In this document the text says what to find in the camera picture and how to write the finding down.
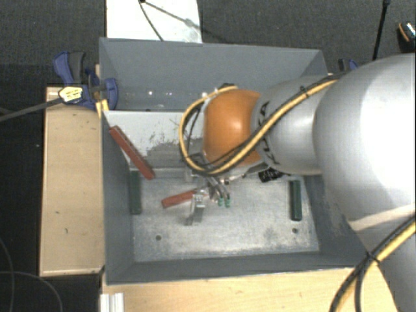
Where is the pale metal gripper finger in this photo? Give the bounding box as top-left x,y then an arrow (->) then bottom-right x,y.
195,194 -> 207,224
184,193 -> 200,226

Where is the red-brown flat block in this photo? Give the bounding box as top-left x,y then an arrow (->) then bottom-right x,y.
109,125 -> 157,181
161,190 -> 199,209

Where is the grey metal bin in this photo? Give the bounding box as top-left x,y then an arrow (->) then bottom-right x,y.
98,36 -> 367,285

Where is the dark green flat block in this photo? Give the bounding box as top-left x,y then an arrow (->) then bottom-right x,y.
129,170 -> 143,216
289,179 -> 304,222

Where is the pale wood board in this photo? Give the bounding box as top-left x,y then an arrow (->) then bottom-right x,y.
39,86 -> 106,278

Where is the black cylinder on white bracket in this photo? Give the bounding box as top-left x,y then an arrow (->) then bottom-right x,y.
246,168 -> 283,184

